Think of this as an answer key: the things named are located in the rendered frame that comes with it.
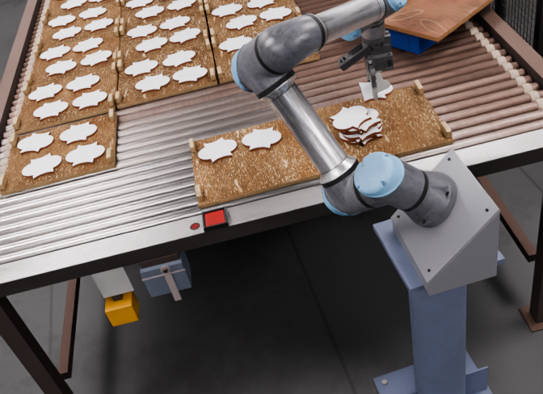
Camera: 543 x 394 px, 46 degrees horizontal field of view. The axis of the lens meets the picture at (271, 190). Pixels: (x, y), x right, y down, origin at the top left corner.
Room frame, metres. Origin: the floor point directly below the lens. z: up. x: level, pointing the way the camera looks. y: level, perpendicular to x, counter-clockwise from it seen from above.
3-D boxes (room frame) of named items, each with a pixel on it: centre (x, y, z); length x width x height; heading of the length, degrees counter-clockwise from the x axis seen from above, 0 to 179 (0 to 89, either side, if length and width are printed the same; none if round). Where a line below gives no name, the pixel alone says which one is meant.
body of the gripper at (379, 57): (1.79, -0.43, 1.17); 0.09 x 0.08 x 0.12; 85
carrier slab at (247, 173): (1.73, 0.03, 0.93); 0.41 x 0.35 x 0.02; 91
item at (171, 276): (1.47, 0.39, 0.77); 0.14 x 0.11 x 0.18; 90
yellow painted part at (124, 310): (1.47, 0.57, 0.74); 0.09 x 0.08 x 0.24; 90
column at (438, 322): (1.23, -0.41, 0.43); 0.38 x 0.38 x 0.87; 5
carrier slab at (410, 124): (1.74, -0.39, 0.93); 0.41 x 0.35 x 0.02; 90
